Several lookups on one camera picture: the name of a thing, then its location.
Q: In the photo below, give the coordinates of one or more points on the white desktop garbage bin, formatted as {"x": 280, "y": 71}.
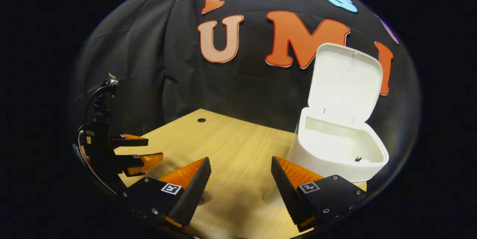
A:
{"x": 335, "y": 146}

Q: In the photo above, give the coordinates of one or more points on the black backdrop cloth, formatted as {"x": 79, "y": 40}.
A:
{"x": 242, "y": 90}

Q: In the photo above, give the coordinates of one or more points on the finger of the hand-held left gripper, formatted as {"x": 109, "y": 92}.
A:
{"x": 143, "y": 162}
{"x": 130, "y": 141}

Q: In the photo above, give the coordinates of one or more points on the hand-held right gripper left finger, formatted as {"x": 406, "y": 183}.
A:
{"x": 193, "y": 190}

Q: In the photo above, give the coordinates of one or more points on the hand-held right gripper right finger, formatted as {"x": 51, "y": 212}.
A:
{"x": 288, "y": 194}

